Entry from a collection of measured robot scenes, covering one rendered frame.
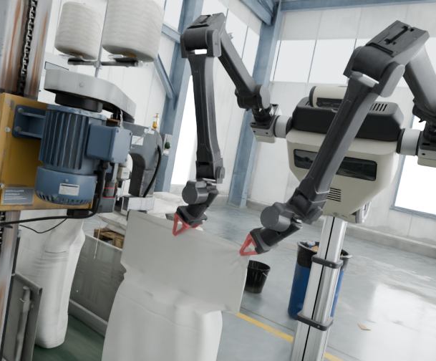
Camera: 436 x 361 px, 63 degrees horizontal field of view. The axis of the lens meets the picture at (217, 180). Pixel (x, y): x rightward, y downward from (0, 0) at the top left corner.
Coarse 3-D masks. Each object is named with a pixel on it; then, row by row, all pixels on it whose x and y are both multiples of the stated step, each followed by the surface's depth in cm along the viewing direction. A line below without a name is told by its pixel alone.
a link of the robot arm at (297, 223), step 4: (292, 220) 93; (296, 220) 95; (300, 220) 96; (292, 224) 93; (296, 224) 94; (300, 224) 95; (288, 228) 94; (292, 228) 94; (296, 228) 94; (300, 228) 95; (280, 232) 95; (284, 232) 95; (288, 232) 95; (292, 232) 95
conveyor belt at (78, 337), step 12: (72, 324) 165; (84, 324) 167; (72, 336) 156; (84, 336) 158; (96, 336) 160; (36, 348) 143; (60, 348) 146; (72, 348) 148; (84, 348) 149; (96, 348) 151; (36, 360) 136; (48, 360) 137; (60, 360) 139; (72, 360) 140; (84, 360) 141; (96, 360) 143
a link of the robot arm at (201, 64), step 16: (208, 32) 94; (208, 48) 95; (192, 64) 98; (208, 64) 98; (192, 80) 101; (208, 80) 100; (208, 96) 101; (208, 112) 102; (208, 128) 103; (208, 144) 105; (208, 160) 106; (208, 176) 108
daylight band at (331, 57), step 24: (168, 0) 671; (216, 0) 789; (240, 24) 883; (240, 48) 904; (288, 48) 957; (312, 48) 921; (336, 48) 887; (432, 48) 774; (288, 72) 954; (312, 72) 918; (336, 72) 884
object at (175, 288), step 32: (128, 224) 128; (160, 224) 119; (128, 256) 128; (160, 256) 118; (192, 256) 112; (224, 256) 107; (128, 288) 118; (160, 288) 115; (192, 288) 111; (224, 288) 107; (128, 320) 116; (160, 320) 109; (192, 320) 105; (128, 352) 114; (160, 352) 108; (192, 352) 104
